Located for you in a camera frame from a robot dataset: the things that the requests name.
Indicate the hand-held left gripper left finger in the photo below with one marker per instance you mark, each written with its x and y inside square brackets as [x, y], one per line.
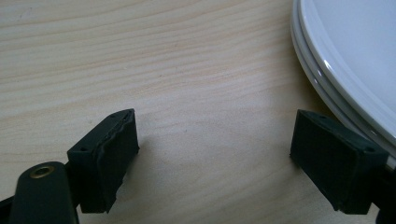
[106, 161]

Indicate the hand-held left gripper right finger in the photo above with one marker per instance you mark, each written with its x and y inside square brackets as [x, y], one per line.
[336, 165]

